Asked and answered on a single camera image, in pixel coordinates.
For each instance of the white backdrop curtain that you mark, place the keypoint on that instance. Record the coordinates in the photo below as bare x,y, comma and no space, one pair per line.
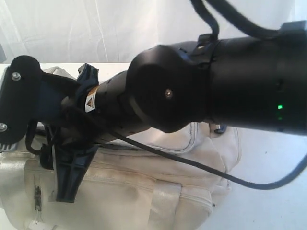
93,31

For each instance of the cream duffel bag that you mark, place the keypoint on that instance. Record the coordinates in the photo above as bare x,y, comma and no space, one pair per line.
125,188

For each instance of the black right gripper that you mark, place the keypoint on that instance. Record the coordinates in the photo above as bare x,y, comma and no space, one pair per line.
64,103

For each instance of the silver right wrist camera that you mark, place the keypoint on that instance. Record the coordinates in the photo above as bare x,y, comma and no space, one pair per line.
28,94

